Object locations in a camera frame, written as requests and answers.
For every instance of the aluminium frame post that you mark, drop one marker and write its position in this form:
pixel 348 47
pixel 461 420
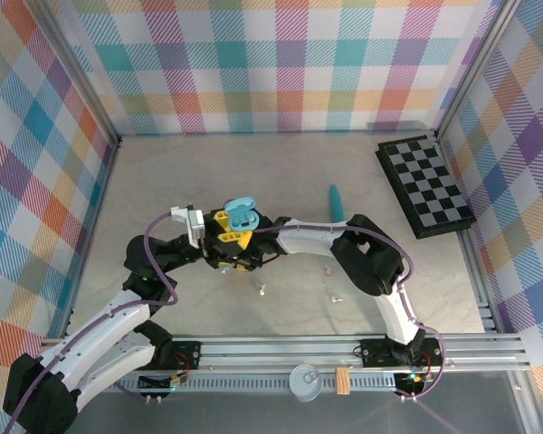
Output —
pixel 476 68
pixel 84 77

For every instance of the black controller board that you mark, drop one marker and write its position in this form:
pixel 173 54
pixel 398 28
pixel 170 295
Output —
pixel 409 384
pixel 156 383

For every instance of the blue earbud charging case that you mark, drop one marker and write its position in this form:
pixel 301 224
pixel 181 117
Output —
pixel 244 219

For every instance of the left black controller board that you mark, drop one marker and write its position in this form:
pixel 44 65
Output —
pixel 156 383

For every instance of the white earbud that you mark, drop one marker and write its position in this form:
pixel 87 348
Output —
pixel 336 299
pixel 262 289

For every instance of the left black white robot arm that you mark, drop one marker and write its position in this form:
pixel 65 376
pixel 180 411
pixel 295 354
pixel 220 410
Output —
pixel 99 325

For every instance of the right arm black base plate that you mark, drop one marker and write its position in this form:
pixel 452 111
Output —
pixel 375 352

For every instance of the black grey chessboard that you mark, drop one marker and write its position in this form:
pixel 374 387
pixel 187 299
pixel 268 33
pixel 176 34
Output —
pixel 430 181

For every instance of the pink earbud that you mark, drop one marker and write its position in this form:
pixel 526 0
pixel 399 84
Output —
pixel 328 270

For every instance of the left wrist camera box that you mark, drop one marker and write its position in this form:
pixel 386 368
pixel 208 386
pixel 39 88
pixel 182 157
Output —
pixel 193 226

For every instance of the brown cork block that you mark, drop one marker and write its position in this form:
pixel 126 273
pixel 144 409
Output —
pixel 342 381

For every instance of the teal cylindrical tube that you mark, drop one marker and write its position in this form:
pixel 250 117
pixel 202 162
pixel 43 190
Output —
pixel 336 201

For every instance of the right black controller board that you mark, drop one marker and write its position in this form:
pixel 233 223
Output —
pixel 409 384

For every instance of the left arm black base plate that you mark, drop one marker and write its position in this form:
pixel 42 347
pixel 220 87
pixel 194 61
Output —
pixel 185 355

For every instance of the aluminium mounting rail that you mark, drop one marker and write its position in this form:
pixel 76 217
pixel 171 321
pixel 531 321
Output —
pixel 276 350

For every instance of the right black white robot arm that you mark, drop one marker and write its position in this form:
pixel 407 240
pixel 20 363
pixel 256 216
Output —
pixel 307 239

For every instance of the blue earbud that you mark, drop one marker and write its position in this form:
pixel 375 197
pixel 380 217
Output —
pixel 226 270

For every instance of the silver tin can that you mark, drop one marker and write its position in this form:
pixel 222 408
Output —
pixel 305 382

